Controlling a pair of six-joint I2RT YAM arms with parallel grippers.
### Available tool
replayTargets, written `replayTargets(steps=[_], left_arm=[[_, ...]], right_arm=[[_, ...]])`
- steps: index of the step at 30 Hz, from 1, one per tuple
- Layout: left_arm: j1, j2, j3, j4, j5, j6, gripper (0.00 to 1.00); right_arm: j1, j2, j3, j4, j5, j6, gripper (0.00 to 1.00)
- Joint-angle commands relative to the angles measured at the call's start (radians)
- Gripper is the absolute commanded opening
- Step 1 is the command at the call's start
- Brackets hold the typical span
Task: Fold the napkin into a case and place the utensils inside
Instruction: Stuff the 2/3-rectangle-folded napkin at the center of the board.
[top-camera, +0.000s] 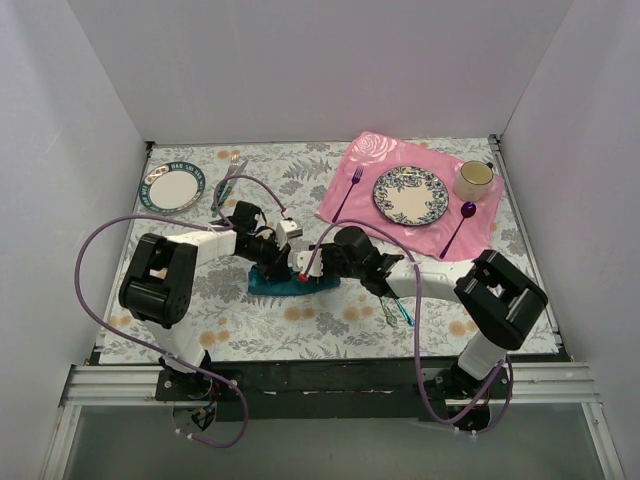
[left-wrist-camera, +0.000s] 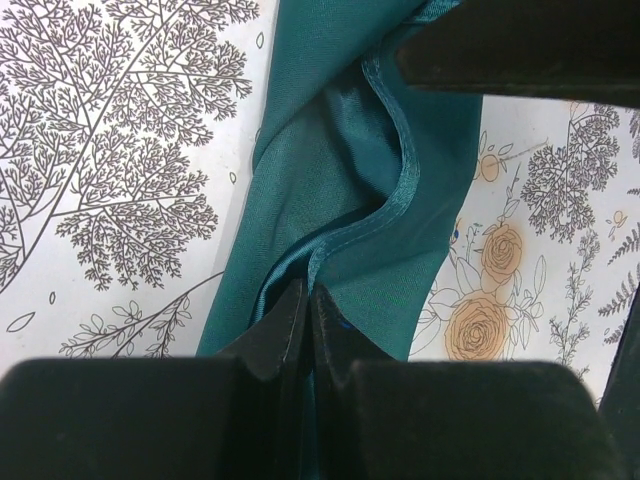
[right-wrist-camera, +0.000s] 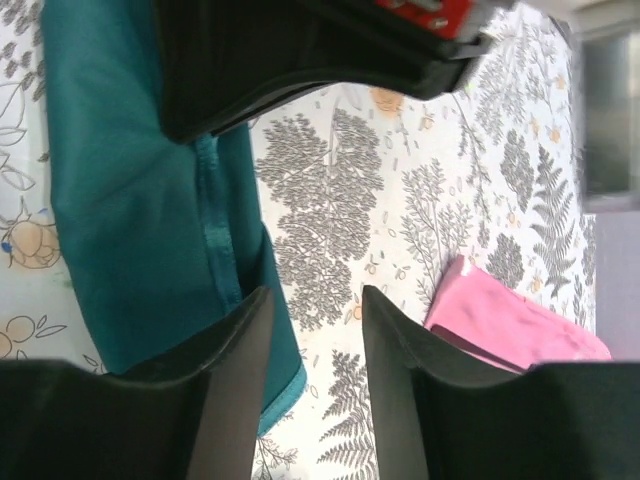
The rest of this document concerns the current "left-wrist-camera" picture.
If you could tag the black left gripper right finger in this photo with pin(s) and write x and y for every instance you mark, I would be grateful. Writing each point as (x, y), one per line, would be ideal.
(475, 420)

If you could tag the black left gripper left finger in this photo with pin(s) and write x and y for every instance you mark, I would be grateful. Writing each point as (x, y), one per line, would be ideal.
(140, 415)

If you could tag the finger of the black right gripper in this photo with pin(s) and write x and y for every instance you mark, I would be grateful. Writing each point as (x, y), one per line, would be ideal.
(569, 50)

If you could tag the teal cloth napkin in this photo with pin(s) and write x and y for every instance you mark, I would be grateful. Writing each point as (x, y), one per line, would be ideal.
(357, 181)

